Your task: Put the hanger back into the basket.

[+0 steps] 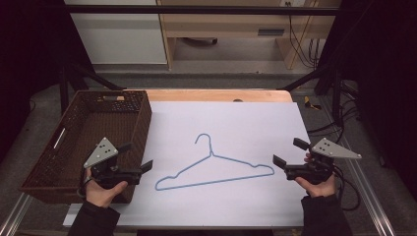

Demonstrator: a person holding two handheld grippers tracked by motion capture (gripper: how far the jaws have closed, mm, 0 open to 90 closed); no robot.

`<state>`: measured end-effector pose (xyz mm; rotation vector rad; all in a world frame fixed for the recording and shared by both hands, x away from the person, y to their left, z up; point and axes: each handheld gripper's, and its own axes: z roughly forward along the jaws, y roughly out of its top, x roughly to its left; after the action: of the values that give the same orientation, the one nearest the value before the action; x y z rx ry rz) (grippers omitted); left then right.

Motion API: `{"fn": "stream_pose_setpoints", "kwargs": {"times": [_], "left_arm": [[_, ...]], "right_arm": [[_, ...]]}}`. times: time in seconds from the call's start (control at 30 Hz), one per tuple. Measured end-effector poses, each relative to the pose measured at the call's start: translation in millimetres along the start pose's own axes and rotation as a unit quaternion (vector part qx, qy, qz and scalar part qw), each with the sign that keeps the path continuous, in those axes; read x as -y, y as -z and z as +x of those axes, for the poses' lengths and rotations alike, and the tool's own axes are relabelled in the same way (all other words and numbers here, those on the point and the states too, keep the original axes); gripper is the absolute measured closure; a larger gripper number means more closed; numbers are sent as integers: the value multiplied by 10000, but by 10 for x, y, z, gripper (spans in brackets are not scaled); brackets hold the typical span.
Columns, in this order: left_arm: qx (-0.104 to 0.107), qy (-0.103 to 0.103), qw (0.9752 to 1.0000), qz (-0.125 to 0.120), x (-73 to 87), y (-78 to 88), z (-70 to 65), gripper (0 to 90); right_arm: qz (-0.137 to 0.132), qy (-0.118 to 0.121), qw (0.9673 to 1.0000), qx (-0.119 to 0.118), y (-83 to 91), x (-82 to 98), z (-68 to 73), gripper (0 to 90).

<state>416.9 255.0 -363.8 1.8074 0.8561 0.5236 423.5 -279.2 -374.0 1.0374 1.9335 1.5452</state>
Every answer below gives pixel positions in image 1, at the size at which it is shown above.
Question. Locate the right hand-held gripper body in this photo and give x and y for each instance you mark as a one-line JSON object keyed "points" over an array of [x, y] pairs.
{"points": [[319, 164]]}

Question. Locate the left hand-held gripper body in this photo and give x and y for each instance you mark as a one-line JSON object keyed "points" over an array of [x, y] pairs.
{"points": [[105, 167]]}

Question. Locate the brown woven basket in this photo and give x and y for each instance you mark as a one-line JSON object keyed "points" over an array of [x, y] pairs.
{"points": [[86, 144]]}

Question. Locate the person's right hand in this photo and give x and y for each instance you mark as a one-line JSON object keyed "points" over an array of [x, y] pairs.
{"points": [[318, 187]]}

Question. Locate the person's left hand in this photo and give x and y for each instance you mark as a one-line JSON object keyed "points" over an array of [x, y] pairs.
{"points": [[102, 192]]}

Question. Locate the yellow black tool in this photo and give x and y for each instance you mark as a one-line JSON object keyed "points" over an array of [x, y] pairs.
{"points": [[309, 103]]}

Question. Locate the white paper sheet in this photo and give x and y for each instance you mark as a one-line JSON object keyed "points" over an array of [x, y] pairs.
{"points": [[229, 124]]}

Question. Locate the black stand leg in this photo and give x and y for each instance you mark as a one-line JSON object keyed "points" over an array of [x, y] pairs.
{"points": [[87, 78], [323, 82]]}

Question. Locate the wooden desk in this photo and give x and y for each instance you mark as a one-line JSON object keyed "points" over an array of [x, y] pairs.
{"points": [[216, 95]]}

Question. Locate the white cabinet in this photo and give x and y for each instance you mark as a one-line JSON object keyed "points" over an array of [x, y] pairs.
{"points": [[121, 36]]}

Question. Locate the black frame bar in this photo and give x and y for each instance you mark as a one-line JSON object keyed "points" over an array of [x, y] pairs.
{"points": [[200, 10]]}

